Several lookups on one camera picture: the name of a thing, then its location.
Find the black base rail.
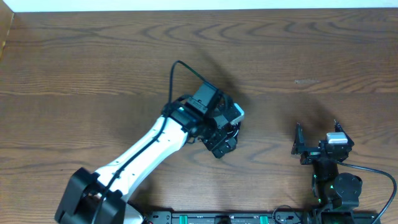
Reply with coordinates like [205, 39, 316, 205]
[144, 210, 376, 224]

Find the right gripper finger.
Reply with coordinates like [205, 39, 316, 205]
[334, 120, 352, 144]
[291, 123, 305, 154]

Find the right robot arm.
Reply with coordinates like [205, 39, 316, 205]
[291, 121, 363, 223]

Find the cardboard panel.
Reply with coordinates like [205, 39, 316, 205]
[0, 0, 14, 56]

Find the camera cable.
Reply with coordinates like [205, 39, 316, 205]
[90, 60, 208, 224]
[334, 159, 398, 224]

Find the left camera cable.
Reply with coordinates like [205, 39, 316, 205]
[90, 60, 208, 224]

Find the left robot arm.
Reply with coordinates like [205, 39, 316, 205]
[55, 83, 244, 224]

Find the right camera cable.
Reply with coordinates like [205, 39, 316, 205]
[334, 159, 398, 224]

